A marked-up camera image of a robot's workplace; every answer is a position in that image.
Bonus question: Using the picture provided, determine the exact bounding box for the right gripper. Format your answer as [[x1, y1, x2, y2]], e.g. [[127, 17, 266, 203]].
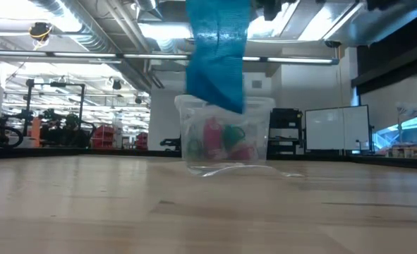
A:
[[252, 0, 301, 21]]

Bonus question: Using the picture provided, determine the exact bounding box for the blue elastic bandage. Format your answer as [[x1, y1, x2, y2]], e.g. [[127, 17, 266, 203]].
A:
[[184, 0, 252, 115]]

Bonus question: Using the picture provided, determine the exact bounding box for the clear plastic bag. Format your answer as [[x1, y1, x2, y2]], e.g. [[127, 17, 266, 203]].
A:
[[186, 163, 305, 179]]

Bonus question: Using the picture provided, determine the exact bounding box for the green bandage roll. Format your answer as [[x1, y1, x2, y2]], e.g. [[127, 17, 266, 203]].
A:
[[223, 125, 247, 150]]

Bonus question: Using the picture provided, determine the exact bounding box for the pink bandage roll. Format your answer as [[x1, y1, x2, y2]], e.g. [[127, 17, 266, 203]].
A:
[[203, 117, 224, 159]]

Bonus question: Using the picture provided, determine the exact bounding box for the black equipment cart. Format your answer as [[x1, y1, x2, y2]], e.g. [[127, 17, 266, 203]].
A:
[[268, 107, 305, 156]]

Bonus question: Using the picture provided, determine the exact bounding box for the clear plastic storage bin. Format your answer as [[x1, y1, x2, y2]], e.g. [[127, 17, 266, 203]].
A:
[[174, 94, 276, 167]]

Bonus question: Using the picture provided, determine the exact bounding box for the white whiteboard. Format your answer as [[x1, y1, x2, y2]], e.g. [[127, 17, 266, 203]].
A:
[[304, 104, 371, 152]]

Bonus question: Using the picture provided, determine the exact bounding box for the red shelf unit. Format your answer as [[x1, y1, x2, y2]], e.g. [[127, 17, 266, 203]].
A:
[[135, 131, 150, 151], [90, 123, 118, 150]]

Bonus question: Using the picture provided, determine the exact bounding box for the long ceiling light fixture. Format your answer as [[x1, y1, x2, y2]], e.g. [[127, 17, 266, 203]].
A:
[[0, 50, 340, 66]]

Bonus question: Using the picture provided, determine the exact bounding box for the tray of snack packs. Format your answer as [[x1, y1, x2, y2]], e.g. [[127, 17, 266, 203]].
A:
[[387, 143, 417, 159]]

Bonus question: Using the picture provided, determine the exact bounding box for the orange cylinder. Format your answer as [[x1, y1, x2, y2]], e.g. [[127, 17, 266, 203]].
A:
[[30, 116, 42, 143]]

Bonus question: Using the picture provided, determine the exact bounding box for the green tape ring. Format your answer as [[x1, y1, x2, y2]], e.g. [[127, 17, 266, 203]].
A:
[[186, 136, 204, 159]]

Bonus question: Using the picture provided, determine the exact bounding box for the yellow black cord reel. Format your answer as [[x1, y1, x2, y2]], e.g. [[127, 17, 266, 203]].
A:
[[29, 21, 53, 40]]

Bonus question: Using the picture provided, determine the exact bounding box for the black camera stand frame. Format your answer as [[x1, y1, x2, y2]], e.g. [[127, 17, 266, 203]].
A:
[[25, 78, 87, 118]]

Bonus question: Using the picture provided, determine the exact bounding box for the black cable loop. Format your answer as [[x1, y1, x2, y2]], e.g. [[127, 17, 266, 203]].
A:
[[0, 123, 25, 149]]

